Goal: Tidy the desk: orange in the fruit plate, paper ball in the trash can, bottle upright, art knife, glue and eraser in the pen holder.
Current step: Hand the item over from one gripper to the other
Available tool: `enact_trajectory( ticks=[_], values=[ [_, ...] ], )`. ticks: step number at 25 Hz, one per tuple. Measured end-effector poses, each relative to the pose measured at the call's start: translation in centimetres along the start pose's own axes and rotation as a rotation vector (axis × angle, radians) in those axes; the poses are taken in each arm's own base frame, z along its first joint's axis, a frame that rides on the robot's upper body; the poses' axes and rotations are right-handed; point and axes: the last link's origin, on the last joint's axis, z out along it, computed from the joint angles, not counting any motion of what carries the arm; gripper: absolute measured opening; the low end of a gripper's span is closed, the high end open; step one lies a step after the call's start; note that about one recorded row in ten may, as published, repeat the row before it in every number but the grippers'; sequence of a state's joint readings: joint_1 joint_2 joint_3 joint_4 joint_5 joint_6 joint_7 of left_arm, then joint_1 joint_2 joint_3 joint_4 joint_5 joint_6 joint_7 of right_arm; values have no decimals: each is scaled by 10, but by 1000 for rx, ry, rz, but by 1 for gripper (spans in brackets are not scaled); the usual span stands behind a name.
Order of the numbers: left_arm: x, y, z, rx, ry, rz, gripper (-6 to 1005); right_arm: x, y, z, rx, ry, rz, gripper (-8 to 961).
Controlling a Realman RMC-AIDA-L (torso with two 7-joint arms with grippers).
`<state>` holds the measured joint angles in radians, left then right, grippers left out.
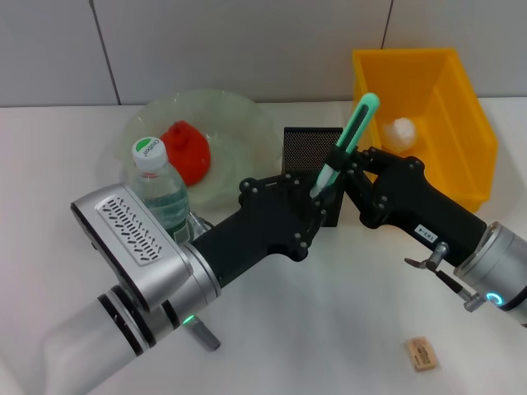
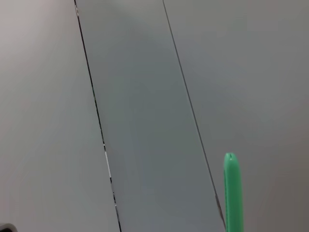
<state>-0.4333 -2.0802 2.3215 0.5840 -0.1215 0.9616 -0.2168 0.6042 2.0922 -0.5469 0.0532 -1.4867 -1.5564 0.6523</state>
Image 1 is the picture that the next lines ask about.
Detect black mesh pen holder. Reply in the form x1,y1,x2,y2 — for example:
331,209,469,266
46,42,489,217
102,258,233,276
282,126,345,228

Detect red-orange toy orange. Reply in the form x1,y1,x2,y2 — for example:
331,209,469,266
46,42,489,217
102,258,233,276
159,120,213,187

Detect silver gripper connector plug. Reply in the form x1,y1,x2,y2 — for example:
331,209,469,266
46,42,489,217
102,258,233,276
426,241,450,268
189,211,214,239

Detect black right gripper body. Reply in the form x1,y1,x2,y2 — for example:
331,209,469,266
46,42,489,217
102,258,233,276
358,157,489,268

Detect pale green glass fruit plate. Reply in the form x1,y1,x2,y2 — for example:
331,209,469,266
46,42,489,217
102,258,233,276
119,89,281,215

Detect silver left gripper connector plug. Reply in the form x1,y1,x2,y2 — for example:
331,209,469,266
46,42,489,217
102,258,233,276
189,211,214,239

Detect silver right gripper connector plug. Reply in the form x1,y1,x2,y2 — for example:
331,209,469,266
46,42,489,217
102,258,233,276
426,241,450,268

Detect clear green-label water bottle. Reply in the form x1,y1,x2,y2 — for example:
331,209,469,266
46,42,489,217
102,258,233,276
131,137,193,244

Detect white paper ball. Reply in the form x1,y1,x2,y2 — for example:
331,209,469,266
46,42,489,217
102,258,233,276
380,118,419,153

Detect green utility knife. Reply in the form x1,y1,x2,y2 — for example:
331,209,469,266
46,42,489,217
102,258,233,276
309,92,380,198

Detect yellow plastic bin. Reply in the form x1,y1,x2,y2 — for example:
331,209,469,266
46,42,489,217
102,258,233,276
350,48,500,213

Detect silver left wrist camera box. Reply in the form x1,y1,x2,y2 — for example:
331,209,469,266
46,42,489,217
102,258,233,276
69,184,194,314

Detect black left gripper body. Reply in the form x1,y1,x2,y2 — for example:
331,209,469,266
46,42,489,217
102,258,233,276
191,174,320,287

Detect tan rectangular eraser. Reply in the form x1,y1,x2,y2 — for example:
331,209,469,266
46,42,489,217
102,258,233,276
403,336,439,373

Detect grey marker pen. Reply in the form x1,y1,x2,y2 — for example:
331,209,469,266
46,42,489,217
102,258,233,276
187,315,222,351

